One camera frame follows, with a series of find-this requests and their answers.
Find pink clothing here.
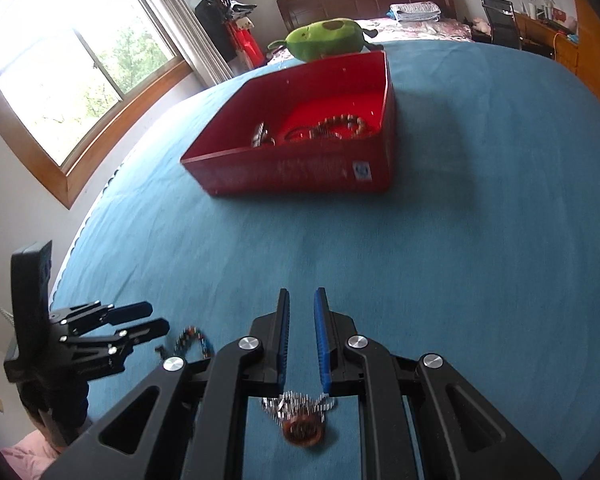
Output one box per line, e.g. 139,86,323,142
0,432,63,480

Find green plush toy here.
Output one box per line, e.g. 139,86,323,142
267,19,381,63

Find red rectangular box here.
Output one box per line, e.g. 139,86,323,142
180,50,396,196

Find black office chair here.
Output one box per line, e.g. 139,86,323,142
478,0,523,51

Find person's left forearm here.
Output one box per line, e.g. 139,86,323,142
19,380,92,448

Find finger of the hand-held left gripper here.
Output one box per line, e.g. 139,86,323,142
50,301,154,333
62,317,171,361

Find wooden desk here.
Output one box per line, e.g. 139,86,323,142
512,10,581,76

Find folded grey blanket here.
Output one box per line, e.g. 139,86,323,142
389,2,442,23

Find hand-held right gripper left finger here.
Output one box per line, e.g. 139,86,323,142
40,287,291,480

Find wooden bed headboard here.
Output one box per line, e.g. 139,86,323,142
276,0,456,36

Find multicolour bead bracelet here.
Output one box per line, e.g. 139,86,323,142
155,327,216,361

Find coat rack with clothes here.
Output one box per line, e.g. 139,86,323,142
195,0,266,68

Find brown wooden bead bracelet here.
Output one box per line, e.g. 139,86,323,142
307,116,371,141

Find long white curtain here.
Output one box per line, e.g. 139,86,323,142
145,0,233,86

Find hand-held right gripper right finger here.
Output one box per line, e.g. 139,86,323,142
312,287,563,480

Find silver chain with round pendant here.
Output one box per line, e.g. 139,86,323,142
262,392,338,448

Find bed with floral sheet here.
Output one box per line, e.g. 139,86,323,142
360,17,473,42

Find large wooden frame window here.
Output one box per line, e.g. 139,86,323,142
0,0,196,208

